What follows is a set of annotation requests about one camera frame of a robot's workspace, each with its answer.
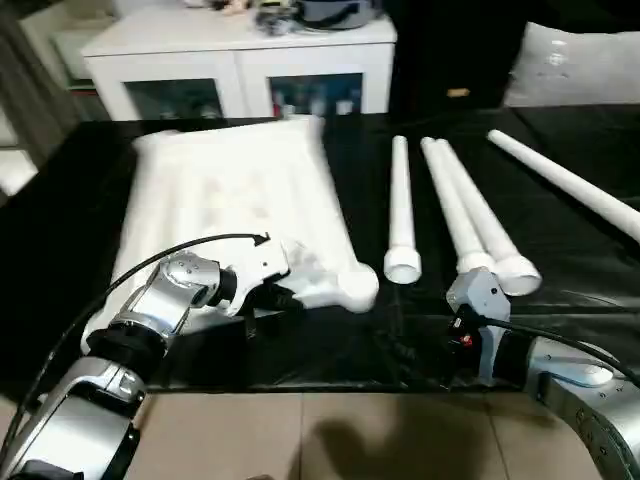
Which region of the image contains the white plastic table top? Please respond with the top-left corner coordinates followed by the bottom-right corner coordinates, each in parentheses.
top-left (80, 113), bottom-right (380, 354)

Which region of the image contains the white plastic table leg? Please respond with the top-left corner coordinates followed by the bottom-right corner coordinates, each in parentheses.
top-left (486, 128), bottom-right (640, 239)
top-left (433, 138), bottom-right (543, 296)
top-left (383, 134), bottom-right (424, 285)
top-left (419, 137), bottom-right (497, 275)

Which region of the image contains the white glass-door cabinet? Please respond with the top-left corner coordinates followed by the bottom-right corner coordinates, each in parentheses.
top-left (82, 12), bottom-right (399, 121)

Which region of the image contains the black box with gold label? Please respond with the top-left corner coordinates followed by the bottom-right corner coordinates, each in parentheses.
top-left (389, 0), bottom-right (526, 114)

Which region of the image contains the grey round pot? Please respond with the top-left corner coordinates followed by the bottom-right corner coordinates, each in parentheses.
top-left (294, 0), bottom-right (386, 32)

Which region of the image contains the white pillow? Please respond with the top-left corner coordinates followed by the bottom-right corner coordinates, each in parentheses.
top-left (504, 20), bottom-right (640, 109)

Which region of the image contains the grey curtain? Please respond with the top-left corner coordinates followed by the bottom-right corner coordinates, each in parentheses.
top-left (0, 0), bottom-right (111, 151)

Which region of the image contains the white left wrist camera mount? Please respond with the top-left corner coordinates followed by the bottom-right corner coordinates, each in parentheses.
top-left (225, 234), bottom-right (292, 319)

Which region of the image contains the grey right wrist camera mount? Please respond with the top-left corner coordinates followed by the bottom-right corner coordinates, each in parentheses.
top-left (445, 267), bottom-right (512, 387)

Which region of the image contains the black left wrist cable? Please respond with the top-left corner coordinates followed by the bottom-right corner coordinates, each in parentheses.
top-left (0, 232), bottom-right (274, 451)

